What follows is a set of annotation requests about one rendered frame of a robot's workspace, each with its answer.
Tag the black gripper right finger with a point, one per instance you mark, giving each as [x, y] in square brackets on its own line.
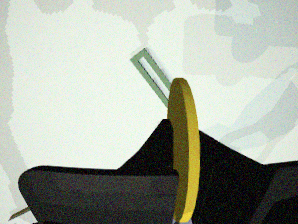
[237, 190]

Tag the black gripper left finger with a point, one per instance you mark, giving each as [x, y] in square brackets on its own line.
[142, 191]

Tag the gold coin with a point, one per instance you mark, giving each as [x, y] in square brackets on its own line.
[183, 116]

